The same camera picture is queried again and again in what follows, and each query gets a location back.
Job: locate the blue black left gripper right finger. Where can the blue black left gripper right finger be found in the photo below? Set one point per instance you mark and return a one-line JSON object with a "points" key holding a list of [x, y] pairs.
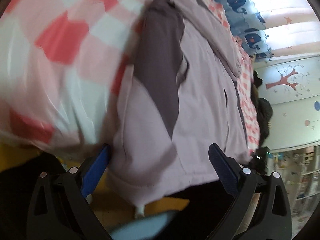
{"points": [[260, 208]]}

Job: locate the blue whale print curtain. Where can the blue whale print curtain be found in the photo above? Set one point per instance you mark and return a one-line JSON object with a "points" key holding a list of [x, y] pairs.
{"points": [[274, 30]]}

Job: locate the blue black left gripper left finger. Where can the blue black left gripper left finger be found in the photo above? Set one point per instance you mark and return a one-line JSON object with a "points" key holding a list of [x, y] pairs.
{"points": [[59, 209]]}

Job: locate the pink checkered bed sheet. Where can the pink checkered bed sheet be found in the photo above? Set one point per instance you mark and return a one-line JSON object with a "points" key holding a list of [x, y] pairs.
{"points": [[67, 85]]}

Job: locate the cluttered white shelf unit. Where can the cluttered white shelf unit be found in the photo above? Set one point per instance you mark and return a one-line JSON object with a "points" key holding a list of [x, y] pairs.
{"points": [[299, 170]]}

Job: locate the black clothes pile bed end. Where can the black clothes pile bed end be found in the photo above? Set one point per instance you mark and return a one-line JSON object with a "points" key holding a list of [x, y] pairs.
{"points": [[264, 115]]}

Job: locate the lilac and purple jacket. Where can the lilac and purple jacket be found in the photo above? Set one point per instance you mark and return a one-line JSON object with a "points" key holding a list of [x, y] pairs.
{"points": [[177, 99]]}

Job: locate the red tree wall decal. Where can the red tree wall decal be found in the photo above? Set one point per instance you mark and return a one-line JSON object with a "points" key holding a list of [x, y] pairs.
{"points": [[292, 77]]}

